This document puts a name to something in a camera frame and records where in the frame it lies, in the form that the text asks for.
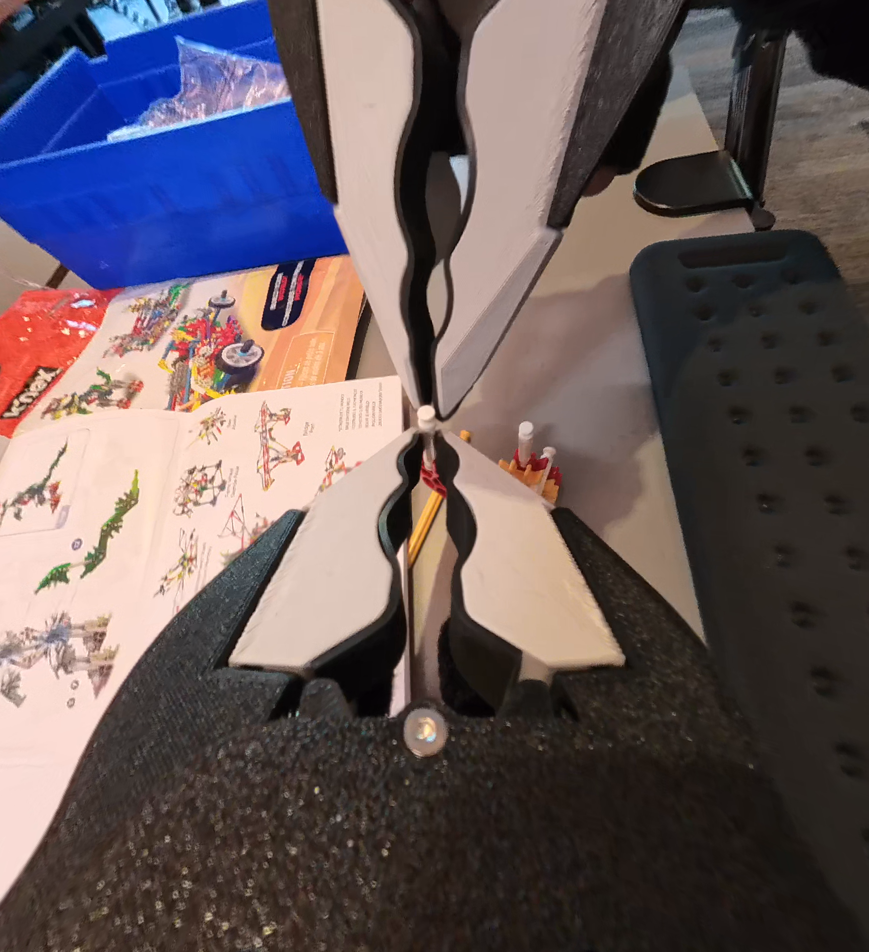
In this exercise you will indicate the orange printed toy box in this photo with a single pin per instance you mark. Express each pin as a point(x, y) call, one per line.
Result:
point(308, 349)

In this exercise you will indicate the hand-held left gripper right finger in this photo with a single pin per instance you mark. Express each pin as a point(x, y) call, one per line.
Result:
point(531, 587)

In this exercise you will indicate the black stand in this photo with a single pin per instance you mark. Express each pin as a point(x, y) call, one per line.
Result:
point(754, 111)

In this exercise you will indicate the black dotted mat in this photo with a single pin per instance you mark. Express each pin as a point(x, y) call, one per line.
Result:
point(791, 520)

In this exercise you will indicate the white toy rod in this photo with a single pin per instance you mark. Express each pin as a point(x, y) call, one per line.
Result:
point(525, 430)
point(549, 454)
point(425, 414)

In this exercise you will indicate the yellow toy rod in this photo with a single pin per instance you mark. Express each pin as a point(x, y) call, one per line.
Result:
point(425, 520)

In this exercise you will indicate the red yellow connector assembly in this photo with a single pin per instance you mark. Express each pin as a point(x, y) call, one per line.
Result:
point(513, 467)

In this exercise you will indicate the blue plastic bin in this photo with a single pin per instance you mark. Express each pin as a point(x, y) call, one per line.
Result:
point(167, 208)

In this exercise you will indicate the clear plastic bag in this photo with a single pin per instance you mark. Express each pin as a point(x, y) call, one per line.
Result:
point(211, 82)

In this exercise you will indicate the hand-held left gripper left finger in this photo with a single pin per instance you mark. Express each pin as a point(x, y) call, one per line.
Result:
point(323, 587)

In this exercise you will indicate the white printed instruction booklet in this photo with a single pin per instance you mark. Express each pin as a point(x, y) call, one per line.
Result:
point(107, 669)

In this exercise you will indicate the person's right hand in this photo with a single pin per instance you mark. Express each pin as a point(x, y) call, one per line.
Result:
point(600, 182)

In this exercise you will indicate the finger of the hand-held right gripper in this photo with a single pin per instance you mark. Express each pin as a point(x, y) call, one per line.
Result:
point(364, 111)
point(524, 111)

